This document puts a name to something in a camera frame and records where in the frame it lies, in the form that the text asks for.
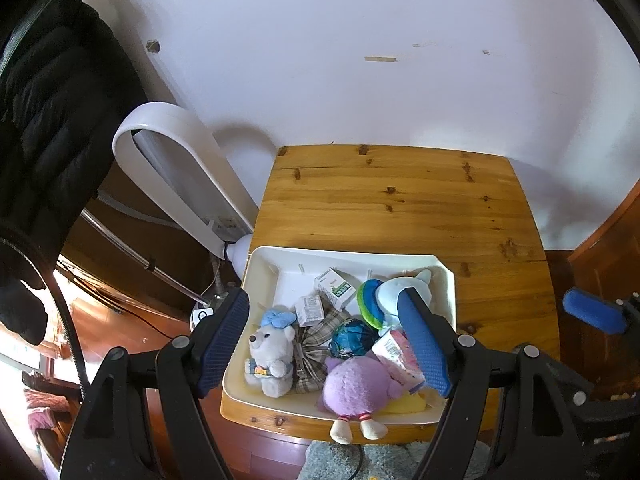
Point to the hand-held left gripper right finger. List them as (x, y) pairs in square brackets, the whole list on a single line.
[(425, 345)]

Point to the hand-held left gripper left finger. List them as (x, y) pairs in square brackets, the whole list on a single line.
[(225, 345)]

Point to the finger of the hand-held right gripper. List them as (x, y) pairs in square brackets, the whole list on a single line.
[(592, 310)]

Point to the pink and white packet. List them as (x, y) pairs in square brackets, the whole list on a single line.
[(395, 355)]

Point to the white plush bear blue bow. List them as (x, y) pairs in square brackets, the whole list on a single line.
[(272, 355)]

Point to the teal ball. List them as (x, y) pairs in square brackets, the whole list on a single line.
[(352, 337)]

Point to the purple plush doll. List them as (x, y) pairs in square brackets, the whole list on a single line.
[(350, 385)]

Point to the white plastic bin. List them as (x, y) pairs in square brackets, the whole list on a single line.
[(280, 275)]

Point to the small white box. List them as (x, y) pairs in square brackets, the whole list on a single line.
[(310, 310)]

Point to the white box green print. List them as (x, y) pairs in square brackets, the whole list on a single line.
[(335, 287)]

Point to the wooden cabinet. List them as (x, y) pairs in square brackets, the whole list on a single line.
[(600, 260)]

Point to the plaid fabric pouch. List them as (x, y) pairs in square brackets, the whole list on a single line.
[(312, 355)]

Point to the white power strip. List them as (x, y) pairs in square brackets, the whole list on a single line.
[(225, 225)]

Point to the grey shaggy rug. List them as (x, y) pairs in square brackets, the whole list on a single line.
[(390, 462)]

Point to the clear plastic tube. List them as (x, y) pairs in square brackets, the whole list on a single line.
[(125, 247)]

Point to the brown wooden furniture panel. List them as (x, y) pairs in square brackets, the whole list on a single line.
[(100, 260)]

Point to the white bladeless fan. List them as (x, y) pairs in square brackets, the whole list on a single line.
[(215, 185)]

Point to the pink cloth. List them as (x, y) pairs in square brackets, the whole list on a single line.
[(42, 412)]

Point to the beige tape strip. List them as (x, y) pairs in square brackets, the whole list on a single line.
[(380, 59)]

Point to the black puffer jacket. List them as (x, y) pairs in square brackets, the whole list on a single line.
[(50, 110)]

